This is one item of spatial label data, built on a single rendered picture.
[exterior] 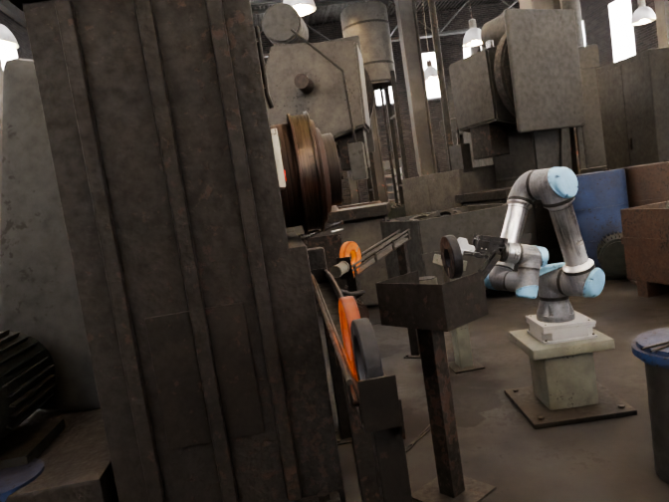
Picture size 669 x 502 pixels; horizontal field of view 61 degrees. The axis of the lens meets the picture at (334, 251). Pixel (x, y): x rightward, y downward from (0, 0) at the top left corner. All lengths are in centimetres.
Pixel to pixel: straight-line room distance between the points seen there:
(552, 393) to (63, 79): 209
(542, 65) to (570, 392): 376
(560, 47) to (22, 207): 478
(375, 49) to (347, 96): 636
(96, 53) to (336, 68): 332
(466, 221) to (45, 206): 302
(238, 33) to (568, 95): 446
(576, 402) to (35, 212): 237
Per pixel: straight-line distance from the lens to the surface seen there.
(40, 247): 267
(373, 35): 1120
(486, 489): 203
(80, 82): 183
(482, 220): 460
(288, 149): 205
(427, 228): 433
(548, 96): 571
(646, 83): 676
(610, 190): 536
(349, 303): 131
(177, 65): 181
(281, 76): 505
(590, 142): 944
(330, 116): 493
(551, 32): 589
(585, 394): 256
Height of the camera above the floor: 101
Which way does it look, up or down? 5 degrees down
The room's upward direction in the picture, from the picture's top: 9 degrees counter-clockwise
